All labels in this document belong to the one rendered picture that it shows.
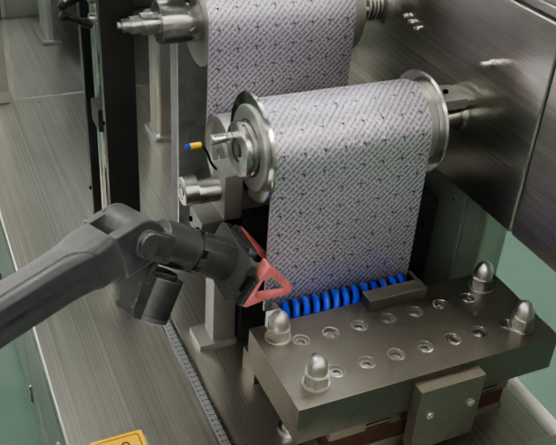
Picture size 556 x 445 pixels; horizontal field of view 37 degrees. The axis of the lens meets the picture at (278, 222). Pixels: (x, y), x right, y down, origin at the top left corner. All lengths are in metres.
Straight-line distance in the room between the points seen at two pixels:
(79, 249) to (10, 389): 1.63
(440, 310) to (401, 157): 0.23
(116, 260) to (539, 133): 0.55
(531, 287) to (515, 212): 1.93
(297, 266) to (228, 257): 0.13
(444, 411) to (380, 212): 0.28
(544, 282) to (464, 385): 2.04
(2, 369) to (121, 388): 1.41
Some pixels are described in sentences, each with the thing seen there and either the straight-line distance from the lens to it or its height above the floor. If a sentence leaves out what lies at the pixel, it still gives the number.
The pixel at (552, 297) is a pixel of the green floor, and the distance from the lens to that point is 3.08.
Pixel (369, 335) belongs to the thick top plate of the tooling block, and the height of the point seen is 1.03.
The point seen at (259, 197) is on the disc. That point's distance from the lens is 1.09.
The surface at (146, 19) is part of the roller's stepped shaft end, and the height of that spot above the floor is 1.35.
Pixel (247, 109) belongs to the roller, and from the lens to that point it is 1.07.
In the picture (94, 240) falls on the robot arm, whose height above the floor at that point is 1.22.
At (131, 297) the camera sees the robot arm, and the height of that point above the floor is 1.13.
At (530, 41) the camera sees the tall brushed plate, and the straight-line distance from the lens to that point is 1.11.
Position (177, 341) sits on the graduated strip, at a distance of 1.30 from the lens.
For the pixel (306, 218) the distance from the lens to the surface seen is 1.10.
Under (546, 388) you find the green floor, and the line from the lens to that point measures 2.71.
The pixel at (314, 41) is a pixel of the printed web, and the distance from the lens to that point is 1.27.
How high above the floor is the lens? 1.77
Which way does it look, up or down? 33 degrees down
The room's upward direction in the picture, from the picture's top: 4 degrees clockwise
